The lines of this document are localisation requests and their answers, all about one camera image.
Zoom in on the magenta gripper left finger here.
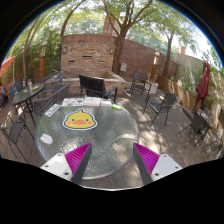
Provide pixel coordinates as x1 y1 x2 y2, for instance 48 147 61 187
41 143 92 185

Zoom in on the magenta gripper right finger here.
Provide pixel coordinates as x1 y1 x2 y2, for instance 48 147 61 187
133 143 182 185

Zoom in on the round glass patio table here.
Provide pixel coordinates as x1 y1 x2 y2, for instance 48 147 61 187
35 106 139 180

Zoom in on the dark chair far right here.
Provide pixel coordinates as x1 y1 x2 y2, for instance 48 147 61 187
185 111 214 144

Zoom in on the dark wicker chair right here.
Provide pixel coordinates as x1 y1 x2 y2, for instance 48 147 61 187
144 91 177 124

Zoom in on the colourful printed sheet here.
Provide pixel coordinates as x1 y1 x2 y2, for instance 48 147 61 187
62 98 84 107

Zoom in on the grey mesh chair left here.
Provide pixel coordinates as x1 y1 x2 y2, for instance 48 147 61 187
32 83 70 115

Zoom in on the green and white small box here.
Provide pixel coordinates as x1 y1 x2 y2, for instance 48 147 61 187
112 104 122 110

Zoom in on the black slatted patio chair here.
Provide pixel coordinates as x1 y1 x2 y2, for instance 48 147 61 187
79 74 118 102

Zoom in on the small round side table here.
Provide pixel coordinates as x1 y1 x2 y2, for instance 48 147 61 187
12 83 45 124

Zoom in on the black metal chair back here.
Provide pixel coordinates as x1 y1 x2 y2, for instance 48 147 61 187
130 72 148 95

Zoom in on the closed maroon patio umbrella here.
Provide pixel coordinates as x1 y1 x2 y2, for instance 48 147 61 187
195 61 210 108

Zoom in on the large tree trunk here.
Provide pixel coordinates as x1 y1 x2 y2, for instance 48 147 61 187
100 0 153 74

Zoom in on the brick fountain wall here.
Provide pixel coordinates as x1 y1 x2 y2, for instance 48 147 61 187
61 34 126 94

